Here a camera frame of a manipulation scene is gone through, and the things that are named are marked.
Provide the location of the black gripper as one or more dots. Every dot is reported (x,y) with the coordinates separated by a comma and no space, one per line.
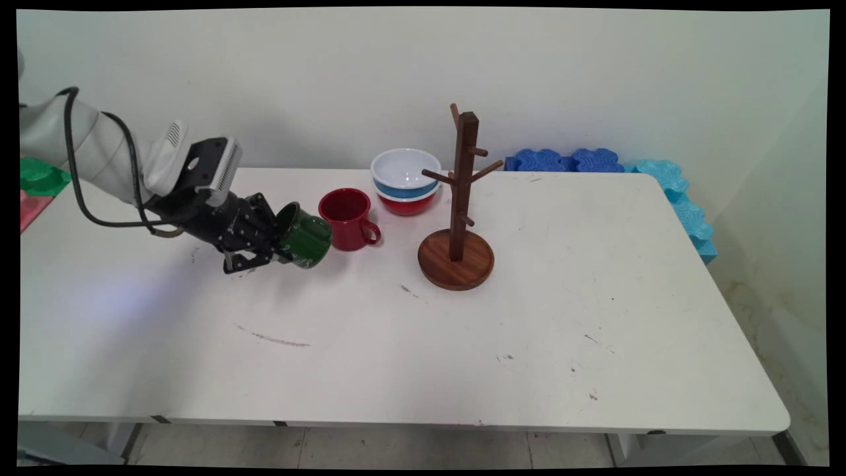
(211,221)

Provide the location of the green enamel mug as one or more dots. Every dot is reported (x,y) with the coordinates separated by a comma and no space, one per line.
(307,238)

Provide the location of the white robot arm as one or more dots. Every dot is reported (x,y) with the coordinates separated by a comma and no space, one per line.
(92,149)

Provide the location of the red enamel mug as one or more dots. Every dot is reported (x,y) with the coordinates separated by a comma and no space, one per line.
(347,228)

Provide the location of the red bowl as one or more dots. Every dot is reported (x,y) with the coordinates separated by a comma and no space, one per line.
(406,206)

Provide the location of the blue bowl white inside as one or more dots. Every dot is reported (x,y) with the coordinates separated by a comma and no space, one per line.
(404,168)

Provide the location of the wooden mug tree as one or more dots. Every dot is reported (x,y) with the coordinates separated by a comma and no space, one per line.
(456,258)

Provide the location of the green foam mat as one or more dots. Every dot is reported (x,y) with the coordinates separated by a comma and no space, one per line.
(41,177)

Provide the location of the pink foam mat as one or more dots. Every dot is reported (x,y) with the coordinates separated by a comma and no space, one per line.
(32,208)

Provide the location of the grey table leg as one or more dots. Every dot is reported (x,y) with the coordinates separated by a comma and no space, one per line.
(122,441)

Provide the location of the dark blue foam mat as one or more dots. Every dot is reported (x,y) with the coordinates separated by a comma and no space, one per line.
(538,160)
(597,160)

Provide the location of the cyan foam mat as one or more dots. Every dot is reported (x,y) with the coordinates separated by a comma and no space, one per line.
(687,215)

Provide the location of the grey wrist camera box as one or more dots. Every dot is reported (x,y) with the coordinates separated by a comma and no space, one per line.
(215,168)

